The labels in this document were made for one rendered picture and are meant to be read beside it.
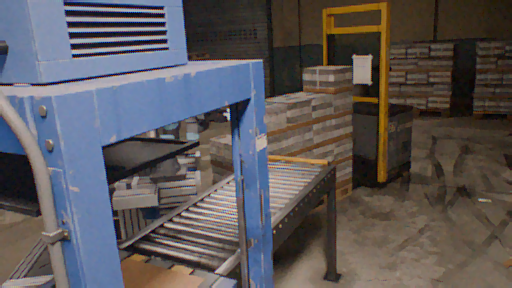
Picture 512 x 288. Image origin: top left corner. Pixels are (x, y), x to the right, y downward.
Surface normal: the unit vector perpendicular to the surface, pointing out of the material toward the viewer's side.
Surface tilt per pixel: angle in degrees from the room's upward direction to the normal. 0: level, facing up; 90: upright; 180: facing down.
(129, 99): 90
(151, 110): 90
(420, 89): 91
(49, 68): 90
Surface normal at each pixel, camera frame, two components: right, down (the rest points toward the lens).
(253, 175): -0.46, 0.25
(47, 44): 0.89, 0.07
